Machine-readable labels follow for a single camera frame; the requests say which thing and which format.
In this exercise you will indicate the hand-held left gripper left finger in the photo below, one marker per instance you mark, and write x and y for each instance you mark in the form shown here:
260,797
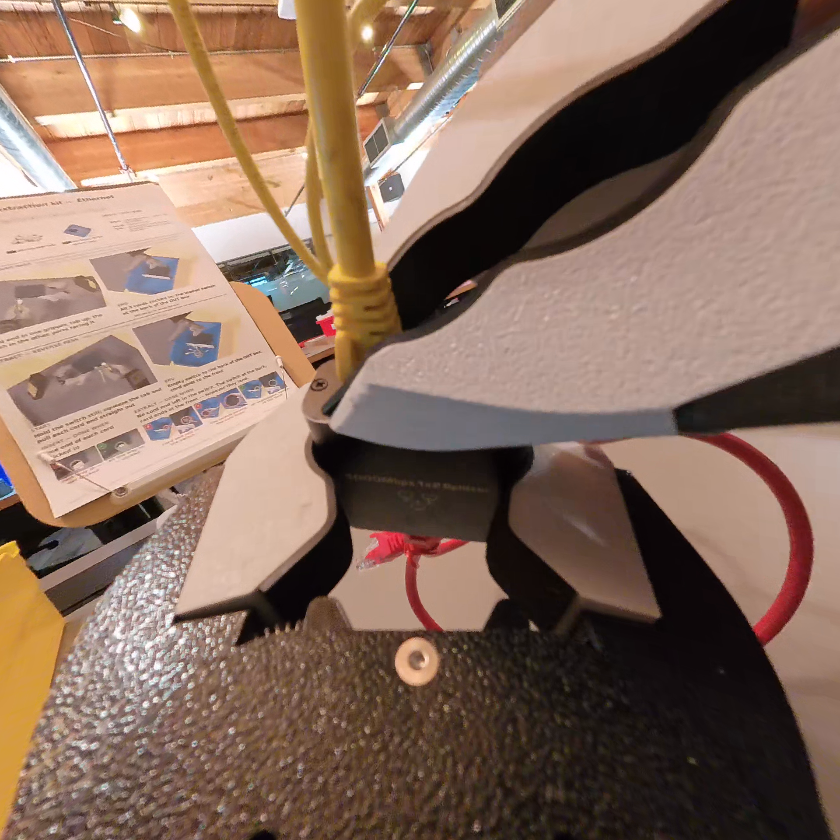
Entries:
256,525

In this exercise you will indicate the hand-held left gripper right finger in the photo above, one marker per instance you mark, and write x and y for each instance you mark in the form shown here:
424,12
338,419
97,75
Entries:
584,525

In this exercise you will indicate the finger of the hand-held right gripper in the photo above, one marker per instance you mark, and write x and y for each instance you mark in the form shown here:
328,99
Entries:
656,315
525,145

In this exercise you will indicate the black ethernet splitter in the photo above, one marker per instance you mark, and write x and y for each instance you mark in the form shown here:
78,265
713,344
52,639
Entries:
420,492

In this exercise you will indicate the wooden clipboard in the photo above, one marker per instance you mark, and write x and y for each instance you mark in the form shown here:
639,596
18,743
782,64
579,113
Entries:
278,339

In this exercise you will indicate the printed instruction sheet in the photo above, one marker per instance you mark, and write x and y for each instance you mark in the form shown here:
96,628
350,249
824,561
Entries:
118,328

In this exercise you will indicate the yellow plastic bin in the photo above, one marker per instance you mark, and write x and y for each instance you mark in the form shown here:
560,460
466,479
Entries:
24,656

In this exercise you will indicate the silver ventilation duct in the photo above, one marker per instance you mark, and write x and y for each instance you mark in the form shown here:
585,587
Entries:
26,145
446,85

